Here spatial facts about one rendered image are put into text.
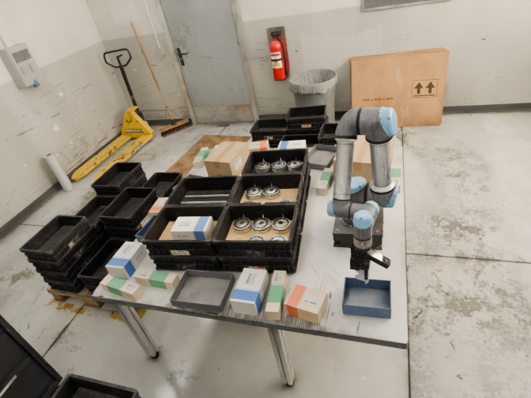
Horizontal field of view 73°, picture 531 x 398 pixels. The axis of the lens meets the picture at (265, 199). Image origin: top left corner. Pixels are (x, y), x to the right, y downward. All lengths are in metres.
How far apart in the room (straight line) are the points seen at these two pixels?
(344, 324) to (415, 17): 3.65
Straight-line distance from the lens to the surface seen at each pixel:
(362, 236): 1.52
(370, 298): 1.72
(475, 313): 2.67
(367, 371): 2.35
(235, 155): 2.61
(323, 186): 2.30
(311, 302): 1.63
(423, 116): 4.67
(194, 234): 1.92
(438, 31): 4.68
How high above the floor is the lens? 2.07
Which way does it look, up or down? 35 degrees down
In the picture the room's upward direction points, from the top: 12 degrees counter-clockwise
